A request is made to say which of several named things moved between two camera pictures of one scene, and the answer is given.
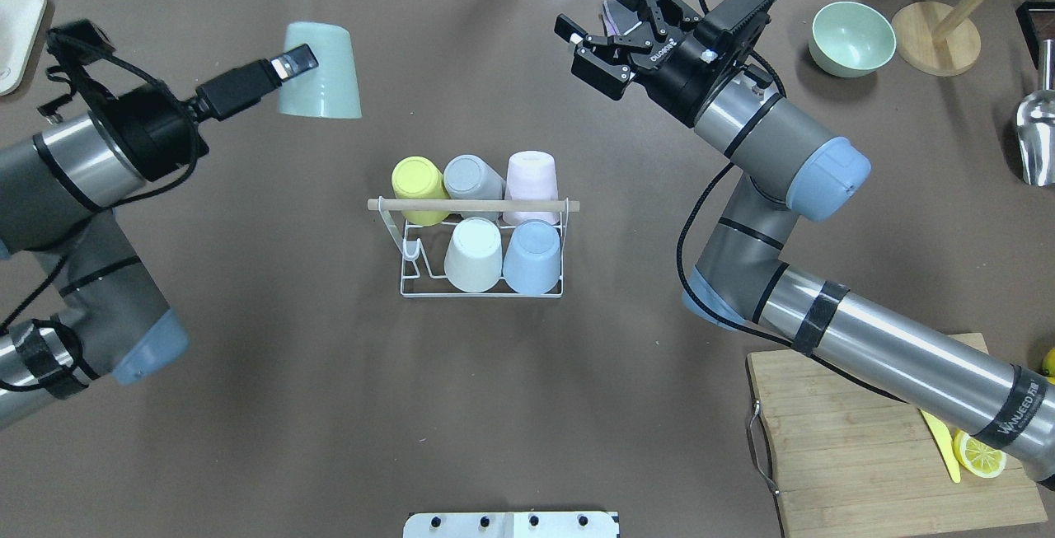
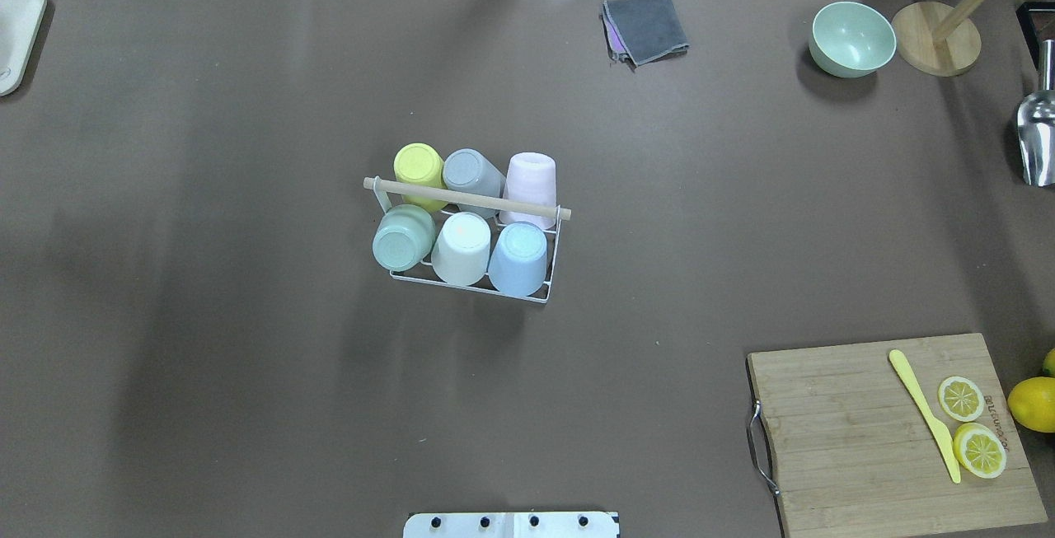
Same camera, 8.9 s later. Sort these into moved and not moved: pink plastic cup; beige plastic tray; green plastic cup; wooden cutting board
Moved: green plastic cup
Not moved: beige plastic tray; pink plastic cup; wooden cutting board
